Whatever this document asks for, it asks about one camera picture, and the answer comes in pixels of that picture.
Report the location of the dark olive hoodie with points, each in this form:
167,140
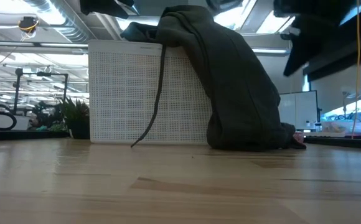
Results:
236,93

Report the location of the black aluminium rig frame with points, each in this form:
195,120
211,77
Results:
18,135

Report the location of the white woven plastic basket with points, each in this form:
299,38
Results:
124,93

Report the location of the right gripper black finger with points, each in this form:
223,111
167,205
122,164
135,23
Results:
294,53

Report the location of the black metal stand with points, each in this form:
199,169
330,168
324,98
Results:
17,90

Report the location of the small green potted plant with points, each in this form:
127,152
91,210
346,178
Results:
76,121

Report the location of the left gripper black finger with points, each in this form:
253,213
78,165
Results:
105,7

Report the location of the white partition panel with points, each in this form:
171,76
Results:
298,109

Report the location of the black ceiling-hung device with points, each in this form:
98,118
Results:
28,25

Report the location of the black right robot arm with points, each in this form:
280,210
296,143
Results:
339,53

